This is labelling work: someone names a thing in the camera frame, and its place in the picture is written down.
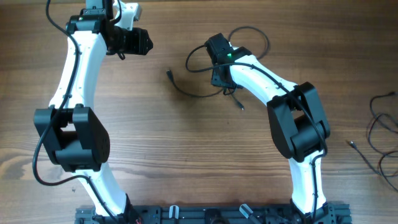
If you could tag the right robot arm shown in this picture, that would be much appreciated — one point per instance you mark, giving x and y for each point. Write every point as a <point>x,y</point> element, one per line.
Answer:
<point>296,117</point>

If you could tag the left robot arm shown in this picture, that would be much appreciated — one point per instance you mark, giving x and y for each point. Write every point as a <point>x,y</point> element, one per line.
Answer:
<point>69,131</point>

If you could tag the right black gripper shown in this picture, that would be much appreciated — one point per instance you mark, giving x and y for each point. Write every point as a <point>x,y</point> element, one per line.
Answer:
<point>219,78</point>

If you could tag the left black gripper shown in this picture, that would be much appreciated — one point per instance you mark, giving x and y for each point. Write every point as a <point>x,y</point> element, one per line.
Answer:
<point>140,38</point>

